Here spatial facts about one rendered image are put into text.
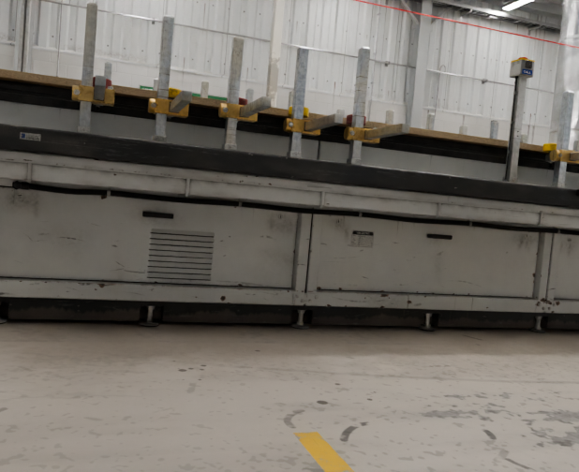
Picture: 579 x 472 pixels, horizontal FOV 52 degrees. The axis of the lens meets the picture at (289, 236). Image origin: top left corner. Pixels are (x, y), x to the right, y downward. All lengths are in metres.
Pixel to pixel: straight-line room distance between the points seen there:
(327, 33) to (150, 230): 8.22
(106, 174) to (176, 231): 0.41
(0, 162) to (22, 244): 0.37
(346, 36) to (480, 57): 2.63
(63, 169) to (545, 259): 2.23
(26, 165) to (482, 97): 10.15
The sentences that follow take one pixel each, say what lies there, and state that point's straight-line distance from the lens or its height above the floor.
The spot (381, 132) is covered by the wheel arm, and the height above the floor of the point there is 0.82.
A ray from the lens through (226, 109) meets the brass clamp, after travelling 2.17.
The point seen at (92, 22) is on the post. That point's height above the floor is 1.07.
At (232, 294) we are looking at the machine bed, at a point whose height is 0.14.
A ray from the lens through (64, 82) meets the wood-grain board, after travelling 2.31.
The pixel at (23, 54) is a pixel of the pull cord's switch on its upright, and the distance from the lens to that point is 3.28.
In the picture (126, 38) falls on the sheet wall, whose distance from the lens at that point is 9.58.
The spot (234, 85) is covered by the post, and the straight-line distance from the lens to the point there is 2.21.
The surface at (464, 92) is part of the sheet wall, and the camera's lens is 11.41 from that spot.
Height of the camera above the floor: 0.52
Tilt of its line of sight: 3 degrees down
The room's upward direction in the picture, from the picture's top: 5 degrees clockwise
